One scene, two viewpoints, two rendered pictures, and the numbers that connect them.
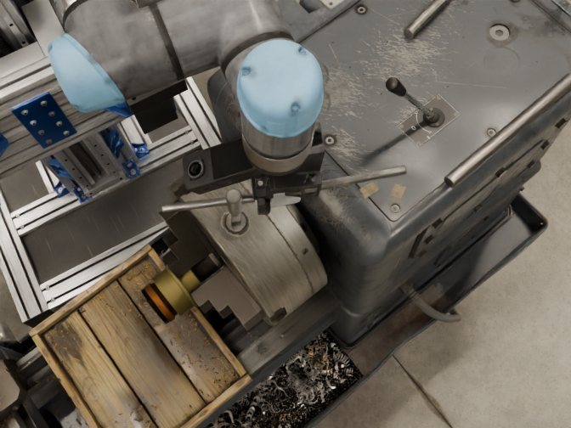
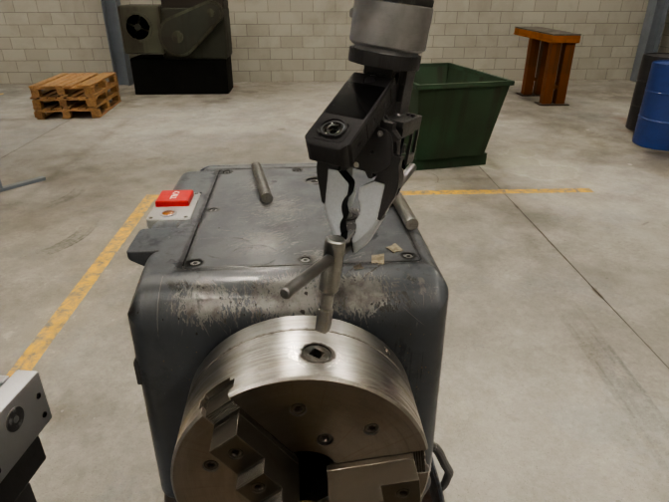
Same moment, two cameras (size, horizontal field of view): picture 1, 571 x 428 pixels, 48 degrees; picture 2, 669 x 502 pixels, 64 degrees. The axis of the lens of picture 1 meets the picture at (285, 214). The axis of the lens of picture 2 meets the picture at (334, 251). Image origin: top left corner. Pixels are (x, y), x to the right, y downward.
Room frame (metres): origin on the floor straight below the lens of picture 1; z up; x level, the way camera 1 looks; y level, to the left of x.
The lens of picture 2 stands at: (0.11, 0.51, 1.62)
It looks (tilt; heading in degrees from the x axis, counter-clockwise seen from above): 27 degrees down; 298
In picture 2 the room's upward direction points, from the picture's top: straight up
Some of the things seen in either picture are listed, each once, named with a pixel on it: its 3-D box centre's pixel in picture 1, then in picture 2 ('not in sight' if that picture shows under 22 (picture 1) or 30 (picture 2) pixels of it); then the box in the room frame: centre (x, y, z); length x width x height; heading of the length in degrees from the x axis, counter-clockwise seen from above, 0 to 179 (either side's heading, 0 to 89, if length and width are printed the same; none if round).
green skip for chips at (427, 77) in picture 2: not in sight; (432, 116); (1.80, -4.82, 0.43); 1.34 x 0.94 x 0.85; 132
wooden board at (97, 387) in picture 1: (139, 356); not in sight; (0.24, 0.33, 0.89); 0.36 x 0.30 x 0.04; 32
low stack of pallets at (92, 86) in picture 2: not in sight; (78, 94); (7.03, -4.70, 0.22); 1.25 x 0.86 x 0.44; 123
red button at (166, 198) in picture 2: not in sight; (175, 199); (0.82, -0.18, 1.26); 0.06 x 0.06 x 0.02; 32
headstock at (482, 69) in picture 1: (398, 115); (289, 299); (0.61, -0.24, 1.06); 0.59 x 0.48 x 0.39; 122
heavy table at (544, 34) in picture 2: not in sight; (540, 64); (1.39, -8.92, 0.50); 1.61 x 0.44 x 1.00; 120
